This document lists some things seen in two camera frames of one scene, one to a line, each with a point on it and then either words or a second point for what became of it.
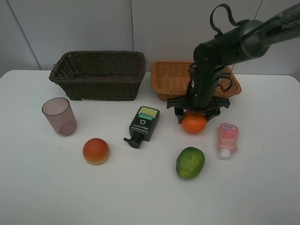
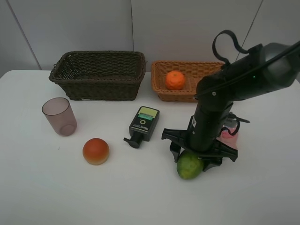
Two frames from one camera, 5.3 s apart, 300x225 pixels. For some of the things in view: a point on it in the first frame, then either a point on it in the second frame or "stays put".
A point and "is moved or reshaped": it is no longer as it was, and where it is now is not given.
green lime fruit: [190, 162] stays put
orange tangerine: [193, 122] is moved or reshaped
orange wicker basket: [171, 79] stays put
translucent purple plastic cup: [59, 112] stays put
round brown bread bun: [95, 151] stays put
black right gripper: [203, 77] to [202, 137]
